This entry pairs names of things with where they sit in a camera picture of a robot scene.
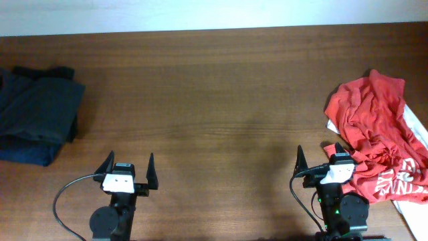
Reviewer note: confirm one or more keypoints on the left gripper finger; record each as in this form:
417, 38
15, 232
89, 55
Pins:
151, 175
107, 165

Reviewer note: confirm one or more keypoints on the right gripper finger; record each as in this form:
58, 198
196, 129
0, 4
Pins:
339, 148
301, 165

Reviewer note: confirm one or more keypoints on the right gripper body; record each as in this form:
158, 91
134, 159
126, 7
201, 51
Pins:
309, 181

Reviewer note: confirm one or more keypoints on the red soccer t-shirt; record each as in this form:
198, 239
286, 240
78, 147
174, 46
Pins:
374, 89

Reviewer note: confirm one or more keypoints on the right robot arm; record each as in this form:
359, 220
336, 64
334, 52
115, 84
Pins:
344, 215

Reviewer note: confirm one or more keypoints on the dark grey folded garment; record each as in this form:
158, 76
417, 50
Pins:
38, 110

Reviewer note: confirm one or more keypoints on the navy blue folded garment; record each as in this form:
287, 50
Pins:
17, 150

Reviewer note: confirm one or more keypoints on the white t-shirt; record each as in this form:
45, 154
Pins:
416, 127

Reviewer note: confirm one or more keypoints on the black folded garment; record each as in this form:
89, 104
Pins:
56, 72

